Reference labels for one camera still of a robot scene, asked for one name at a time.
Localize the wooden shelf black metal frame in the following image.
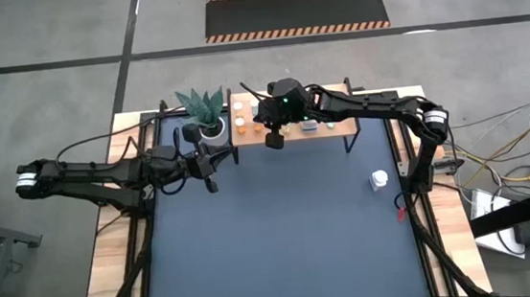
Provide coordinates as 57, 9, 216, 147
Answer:
225, 76, 363, 165

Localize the white round plant pot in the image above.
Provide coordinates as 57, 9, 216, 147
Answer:
197, 116, 230, 149

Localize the black desk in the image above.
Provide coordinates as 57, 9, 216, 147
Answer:
465, 185, 530, 297

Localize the long black arm cable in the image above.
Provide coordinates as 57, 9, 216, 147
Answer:
50, 104, 193, 166

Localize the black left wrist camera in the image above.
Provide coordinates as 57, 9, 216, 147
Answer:
151, 144, 179, 163

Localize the white melatonin supplement bottle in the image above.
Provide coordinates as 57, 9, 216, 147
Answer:
367, 169, 391, 194
300, 118, 320, 135

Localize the white box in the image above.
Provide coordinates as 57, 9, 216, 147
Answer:
468, 183, 529, 263

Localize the black hazard striped floor mat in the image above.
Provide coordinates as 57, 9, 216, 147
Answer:
201, 0, 392, 45

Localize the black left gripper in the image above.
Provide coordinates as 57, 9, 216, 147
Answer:
178, 120, 239, 196

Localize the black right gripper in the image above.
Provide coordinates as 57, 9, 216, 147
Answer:
251, 93, 318, 152

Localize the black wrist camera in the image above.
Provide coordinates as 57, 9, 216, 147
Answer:
151, 144, 179, 163
267, 76, 306, 101

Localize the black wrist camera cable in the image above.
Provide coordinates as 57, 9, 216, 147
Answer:
238, 80, 267, 103

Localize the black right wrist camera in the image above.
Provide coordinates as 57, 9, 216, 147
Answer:
267, 76, 306, 101

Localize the green snake plant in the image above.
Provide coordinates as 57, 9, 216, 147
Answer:
173, 85, 227, 133

